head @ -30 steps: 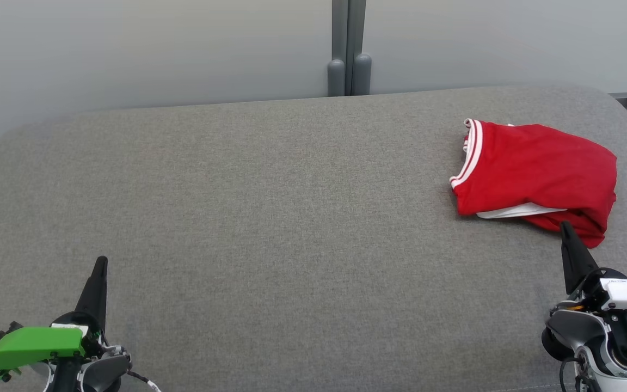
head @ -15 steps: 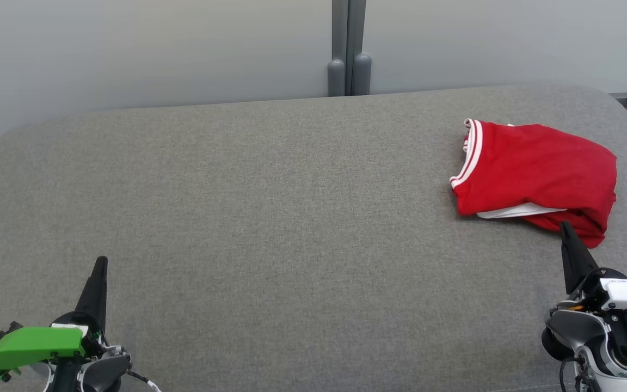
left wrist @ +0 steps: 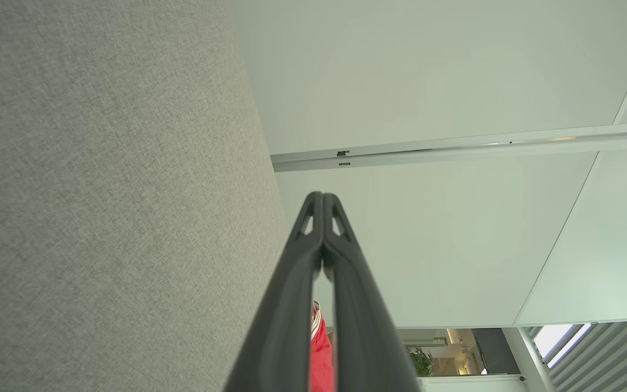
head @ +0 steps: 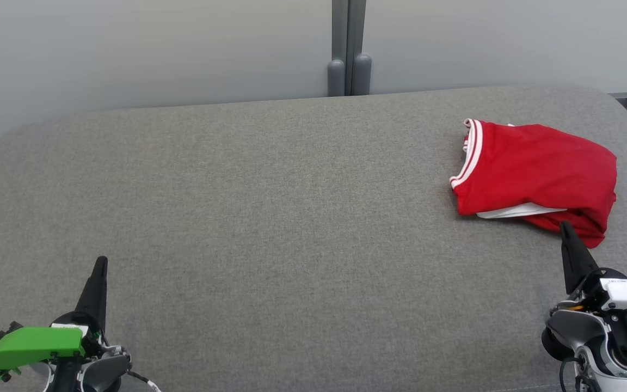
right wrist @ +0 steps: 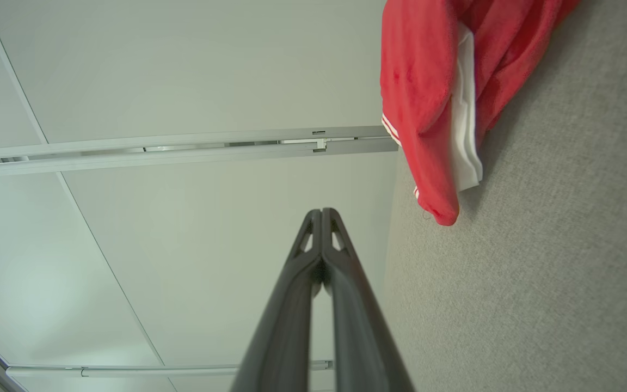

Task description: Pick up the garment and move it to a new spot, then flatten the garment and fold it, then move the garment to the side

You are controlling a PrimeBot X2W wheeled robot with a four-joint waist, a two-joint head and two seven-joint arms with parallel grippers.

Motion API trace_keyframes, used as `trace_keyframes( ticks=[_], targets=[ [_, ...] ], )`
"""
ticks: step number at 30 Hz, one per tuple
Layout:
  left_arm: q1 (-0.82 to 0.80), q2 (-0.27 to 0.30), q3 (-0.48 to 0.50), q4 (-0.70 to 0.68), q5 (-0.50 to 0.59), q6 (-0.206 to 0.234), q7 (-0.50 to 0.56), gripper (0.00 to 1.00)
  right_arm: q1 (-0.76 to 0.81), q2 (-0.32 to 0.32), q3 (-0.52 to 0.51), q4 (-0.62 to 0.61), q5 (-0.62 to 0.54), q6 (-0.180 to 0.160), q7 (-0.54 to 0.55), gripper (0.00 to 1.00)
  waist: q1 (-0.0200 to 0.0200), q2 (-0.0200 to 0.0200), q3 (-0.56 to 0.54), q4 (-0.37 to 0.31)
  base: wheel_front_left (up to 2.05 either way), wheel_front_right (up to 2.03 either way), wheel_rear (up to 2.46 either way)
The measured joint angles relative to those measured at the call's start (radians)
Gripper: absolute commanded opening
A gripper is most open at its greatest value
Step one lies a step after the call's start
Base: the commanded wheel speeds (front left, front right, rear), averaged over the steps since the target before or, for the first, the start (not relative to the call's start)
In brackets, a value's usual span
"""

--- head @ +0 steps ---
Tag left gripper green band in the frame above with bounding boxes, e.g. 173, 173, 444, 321
0, 256, 109, 392

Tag red white basketball jersey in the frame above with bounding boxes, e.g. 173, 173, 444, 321
448, 118, 618, 249

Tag grey fabric sofa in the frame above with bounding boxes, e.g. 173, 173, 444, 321
0, 84, 627, 392

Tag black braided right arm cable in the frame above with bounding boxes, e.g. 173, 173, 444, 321
558, 354, 586, 392

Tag grey partition post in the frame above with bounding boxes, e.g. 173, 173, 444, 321
327, 0, 373, 97

